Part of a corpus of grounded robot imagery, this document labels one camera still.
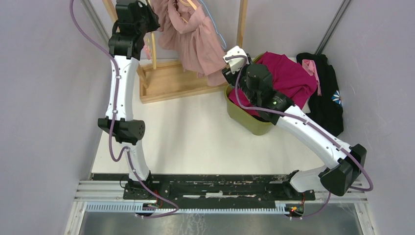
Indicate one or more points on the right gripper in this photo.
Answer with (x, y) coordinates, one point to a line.
(231, 77)

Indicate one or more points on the magenta pleated skirt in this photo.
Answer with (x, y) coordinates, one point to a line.
(292, 85)

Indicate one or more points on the pink plastic hanger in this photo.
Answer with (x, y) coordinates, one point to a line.
(148, 46)

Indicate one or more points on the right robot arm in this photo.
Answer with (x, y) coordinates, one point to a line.
(342, 163)

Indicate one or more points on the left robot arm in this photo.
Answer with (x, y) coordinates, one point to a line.
(135, 18)

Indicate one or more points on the light blue hanger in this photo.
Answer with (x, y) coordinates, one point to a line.
(217, 29)

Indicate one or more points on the light pink skirt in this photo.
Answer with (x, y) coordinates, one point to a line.
(187, 30)

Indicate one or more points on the olive green plastic basket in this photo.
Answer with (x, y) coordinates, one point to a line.
(253, 125)

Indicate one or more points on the pink cloth on pile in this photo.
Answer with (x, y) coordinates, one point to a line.
(310, 67)

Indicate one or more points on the black garment pile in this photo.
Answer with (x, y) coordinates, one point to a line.
(326, 110)

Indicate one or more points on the wooden clothes rack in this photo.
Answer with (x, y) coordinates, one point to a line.
(169, 80)

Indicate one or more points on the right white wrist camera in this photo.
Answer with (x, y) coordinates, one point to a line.
(236, 58)

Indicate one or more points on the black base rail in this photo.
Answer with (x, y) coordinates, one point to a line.
(210, 191)

